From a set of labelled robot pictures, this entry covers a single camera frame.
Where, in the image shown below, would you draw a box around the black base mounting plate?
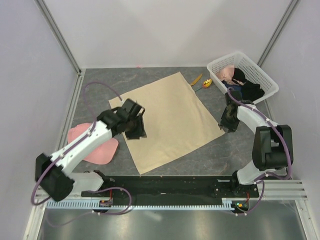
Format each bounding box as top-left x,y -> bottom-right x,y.
80,175 -> 259,201

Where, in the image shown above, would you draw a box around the black clothes in basket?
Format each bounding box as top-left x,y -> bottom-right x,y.
232,68 -> 265,102

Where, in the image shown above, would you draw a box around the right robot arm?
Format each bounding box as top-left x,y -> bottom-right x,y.
219,87 -> 294,197

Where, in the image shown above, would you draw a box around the yellow plastic knife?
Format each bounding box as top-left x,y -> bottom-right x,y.
190,73 -> 203,86

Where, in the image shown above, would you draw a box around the navy cloth in basket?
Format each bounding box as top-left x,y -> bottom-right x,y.
222,81 -> 243,96

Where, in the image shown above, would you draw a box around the right aluminium frame post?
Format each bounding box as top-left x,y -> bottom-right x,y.
257,0 -> 300,67

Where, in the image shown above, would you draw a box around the pink cloth in basket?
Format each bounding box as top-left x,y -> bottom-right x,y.
216,65 -> 235,82

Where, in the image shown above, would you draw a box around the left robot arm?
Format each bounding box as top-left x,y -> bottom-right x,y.
35,98 -> 147,202

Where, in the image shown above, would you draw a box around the beige cloth napkin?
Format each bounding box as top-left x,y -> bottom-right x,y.
107,72 -> 224,175

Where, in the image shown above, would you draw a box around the left aluminium frame post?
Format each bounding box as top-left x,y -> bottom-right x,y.
35,0 -> 82,75

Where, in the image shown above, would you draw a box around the colourful spoon green handle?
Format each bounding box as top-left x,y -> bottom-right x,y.
195,78 -> 213,92

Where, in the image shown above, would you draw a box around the white slotted cable duct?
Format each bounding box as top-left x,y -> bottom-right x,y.
46,198 -> 247,211

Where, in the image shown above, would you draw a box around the white plastic basket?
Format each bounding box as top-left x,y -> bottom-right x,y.
206,51 -> 279,104

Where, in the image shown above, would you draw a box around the aluminium frame post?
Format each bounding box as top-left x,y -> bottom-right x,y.
35,0 -> 82,75
257,0 -> 300,67

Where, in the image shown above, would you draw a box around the pink baseball cap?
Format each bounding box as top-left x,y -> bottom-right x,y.
67,123 -> 119,165

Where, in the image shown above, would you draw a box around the aluminium front rail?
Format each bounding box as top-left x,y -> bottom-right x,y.
34,177 -> 309,201

